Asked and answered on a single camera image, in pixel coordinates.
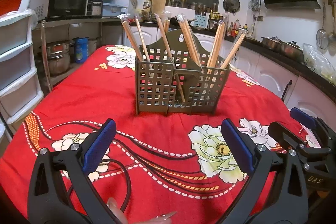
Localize hanging kitchen utensils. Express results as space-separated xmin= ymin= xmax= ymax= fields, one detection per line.
xmin=248 ymin=0 xmax=261 ymax=12

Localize steel steamer pot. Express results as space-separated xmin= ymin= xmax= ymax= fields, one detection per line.
xmin=43 ymin=40 xmax=71 ymax=76

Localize person's left hand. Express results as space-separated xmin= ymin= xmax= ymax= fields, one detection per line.
xmin=106 ymin=197 xmax=177 ymax=224

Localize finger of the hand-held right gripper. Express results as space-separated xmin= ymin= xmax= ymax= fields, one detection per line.
xmin=268 ymin=121 xmax=328 ymax=155
xmin=290 ymin=107 xmax=336 ymax=136

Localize grey perforated utensil holder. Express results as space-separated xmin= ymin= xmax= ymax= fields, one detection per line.
xmin=135 ymin=29 xmax=231 ymax=116

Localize hanging steel ladle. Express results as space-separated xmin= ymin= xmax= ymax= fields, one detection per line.
xmin=328 ymin=0 xmax=336 ymax=42

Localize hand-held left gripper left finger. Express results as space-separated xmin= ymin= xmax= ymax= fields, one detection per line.
xmin=28 ymin=118 xmax=117 ymax=224

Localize red floral blanket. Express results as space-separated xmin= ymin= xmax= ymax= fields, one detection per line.
xmin=0 ymin=45 xmax=322 ymax=224

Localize black cable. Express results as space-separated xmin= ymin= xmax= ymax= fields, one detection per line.
xmin=67 ymin=159 xmax=132 ymax=214

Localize blue dish rack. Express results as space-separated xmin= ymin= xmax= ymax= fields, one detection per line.
xmin=102 ymin=2 xmax=128 ymax=17

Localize bunch of chopsticks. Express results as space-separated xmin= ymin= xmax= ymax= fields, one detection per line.
xmin=117 ymin=12 xmax=248 ymax=104

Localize blue knife block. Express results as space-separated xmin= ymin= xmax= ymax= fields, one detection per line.
xmin=194 ymin=7 xmax=210 ymax=29

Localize blue plastic canister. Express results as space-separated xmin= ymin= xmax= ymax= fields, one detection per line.
xmin=73 ymin=37 xmax=88 ymax=64

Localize steel cooking pot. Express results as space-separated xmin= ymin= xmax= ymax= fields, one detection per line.
xmin=280 ymin=40 xmax=305 ymax=62
xmin=261 ymin=36 xmax=282 ymax=52

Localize wooden kitchen shelf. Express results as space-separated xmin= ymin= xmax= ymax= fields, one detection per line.
xmin=33 ymin=15 xmax=124 ymax=90

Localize wooden cutting board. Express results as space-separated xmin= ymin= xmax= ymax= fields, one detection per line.
xmin=146 ymin=0 xmax=167 ymax=14

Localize clear plastic bag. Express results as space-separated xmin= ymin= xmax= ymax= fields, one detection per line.
xmin=302 ymin=43 xmax=336 ymax=77

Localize group of condiment bottles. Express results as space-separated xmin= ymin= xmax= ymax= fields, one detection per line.
xmin=227 ymin=19 xmax=248 ymax=38

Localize black kitchen appliance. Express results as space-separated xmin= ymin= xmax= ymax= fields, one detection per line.
xmin=92 ymin=0 xmax=103 ymax=16

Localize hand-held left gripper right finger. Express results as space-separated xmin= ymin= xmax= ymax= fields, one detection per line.
xmin=220 ymin=118 xmax=312 ymax=224

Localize spice jar rack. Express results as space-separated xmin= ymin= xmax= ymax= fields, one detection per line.
xmin=209 ymin=11 xmax=227 ymax=30

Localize white plastic drawer unit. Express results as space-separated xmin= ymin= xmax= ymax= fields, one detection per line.
xmin=0 ymin=10 xmax=45 ymax=125

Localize steel mesh strainer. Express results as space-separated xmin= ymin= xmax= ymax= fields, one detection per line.
xmin=316 ymin=2 xmax=329 ymax=50

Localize steel faucet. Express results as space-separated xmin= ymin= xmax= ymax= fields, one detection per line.
xmin=143 ymin=0 xmax=153 ymax=16

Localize row of glass jars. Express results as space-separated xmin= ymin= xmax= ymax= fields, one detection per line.
xmin=166 ymin=0 xmax=218 ymax=10

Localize red plastic basin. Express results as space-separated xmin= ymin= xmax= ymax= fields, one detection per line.
xmin=0 ymin=0 xmax=26 ymax=16

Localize dark pot lid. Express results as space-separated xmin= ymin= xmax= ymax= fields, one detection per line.
xmin=223 ymin=0 xmax=240 ymax=13

